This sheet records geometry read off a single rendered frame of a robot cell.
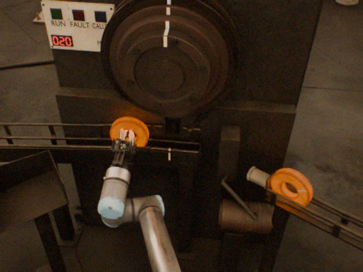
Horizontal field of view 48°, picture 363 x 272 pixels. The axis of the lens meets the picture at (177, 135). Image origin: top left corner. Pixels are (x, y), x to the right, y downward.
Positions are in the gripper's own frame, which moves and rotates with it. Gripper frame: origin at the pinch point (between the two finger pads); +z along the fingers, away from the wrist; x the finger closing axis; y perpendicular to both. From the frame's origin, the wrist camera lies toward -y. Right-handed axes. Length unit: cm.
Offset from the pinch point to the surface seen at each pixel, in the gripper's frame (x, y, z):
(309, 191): -69, 4, -23
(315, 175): -99, -91, 37
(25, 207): 35.3, -7.2, -33.8
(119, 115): 5.1, 1.4, 6.1
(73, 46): 20.4, 27.9, 17.2
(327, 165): -108, -94, 46
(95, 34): 11.1, 33.2, 18.7
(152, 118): -8.8, 1.0, 6.0
